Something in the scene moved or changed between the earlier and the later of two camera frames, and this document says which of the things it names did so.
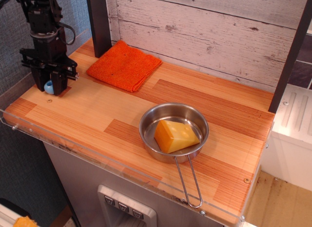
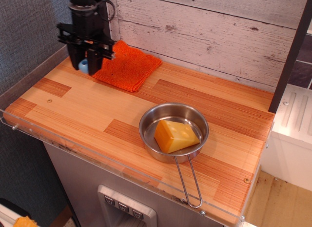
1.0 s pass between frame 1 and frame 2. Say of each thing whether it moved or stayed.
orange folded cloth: stayed
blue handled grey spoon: moved
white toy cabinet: stayed
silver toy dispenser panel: stayed
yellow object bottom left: stayed
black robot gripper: moved
